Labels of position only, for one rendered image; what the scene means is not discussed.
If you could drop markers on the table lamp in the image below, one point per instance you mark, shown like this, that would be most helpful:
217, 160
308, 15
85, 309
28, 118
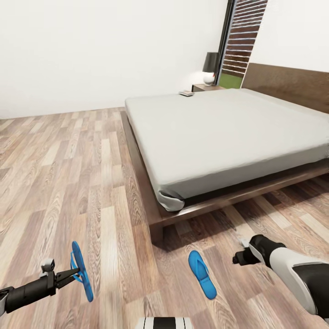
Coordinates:
211, 65

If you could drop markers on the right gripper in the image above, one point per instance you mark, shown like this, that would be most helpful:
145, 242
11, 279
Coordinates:
243, 258

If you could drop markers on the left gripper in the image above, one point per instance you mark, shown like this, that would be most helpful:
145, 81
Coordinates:
47, 286

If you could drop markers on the nightstand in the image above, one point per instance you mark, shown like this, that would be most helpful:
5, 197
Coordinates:
203, 87

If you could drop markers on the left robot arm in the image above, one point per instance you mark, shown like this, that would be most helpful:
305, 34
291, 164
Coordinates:
14, 298

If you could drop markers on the sandal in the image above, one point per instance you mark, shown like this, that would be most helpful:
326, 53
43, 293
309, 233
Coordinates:
199, 269
78, 262

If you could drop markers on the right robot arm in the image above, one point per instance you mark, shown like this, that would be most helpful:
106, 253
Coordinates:
306, 277

